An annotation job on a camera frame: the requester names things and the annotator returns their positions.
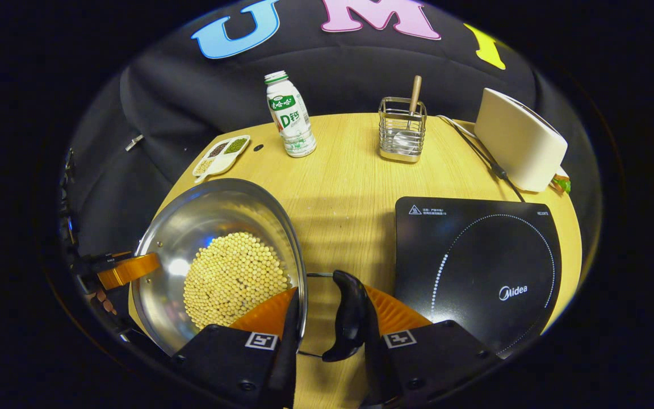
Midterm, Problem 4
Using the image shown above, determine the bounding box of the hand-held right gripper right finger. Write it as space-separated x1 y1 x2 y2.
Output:
359 284 502 407

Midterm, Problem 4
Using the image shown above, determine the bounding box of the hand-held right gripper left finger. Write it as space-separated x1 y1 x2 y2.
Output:
169 287 303 409

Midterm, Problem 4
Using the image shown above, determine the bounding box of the stainless steel pot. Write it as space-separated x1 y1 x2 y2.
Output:
131 178 370 362

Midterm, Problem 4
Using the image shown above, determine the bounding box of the black induction cooktop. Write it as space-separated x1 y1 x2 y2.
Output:
393 197 562 360

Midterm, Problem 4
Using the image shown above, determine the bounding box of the pile of yellow soybeans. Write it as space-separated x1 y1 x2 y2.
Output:
183 232 291 330

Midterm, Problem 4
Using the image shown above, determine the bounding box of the white divided bean dish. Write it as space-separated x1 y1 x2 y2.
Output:
192 135 251 183

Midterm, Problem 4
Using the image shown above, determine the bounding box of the white green drink bottle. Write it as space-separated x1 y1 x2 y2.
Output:
264 70 317 158

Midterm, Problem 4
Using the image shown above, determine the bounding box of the small green and white item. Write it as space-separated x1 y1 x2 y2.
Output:
551 168 572 194

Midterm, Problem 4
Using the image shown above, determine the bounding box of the white toaster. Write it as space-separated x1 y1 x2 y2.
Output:
473 87 568 193

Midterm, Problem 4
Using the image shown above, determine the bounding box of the metal wire utensil holder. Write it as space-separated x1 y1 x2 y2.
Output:
378 97 427 164

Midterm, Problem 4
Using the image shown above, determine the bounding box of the dark power cable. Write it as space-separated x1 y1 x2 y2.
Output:
437 115 526 202

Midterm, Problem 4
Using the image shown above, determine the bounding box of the wooden handled spoon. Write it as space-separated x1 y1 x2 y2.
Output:
393 76 422 154

